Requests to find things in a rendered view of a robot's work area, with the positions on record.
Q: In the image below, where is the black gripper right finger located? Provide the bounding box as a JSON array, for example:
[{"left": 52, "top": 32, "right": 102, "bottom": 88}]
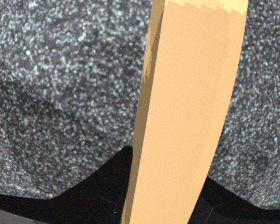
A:
[{"left": 186, "top": 177, "right": 280, "bottom": 224}]

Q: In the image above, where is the long wooden rail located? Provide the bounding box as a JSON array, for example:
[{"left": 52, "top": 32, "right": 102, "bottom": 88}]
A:
[{"left": 121, "top": 0, "right": 249, "bottom": 224}]

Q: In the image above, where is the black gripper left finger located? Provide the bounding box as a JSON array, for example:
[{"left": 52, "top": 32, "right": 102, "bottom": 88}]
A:
[{"left": 0, "top": 146, "right": 132, "bottom": 224}]

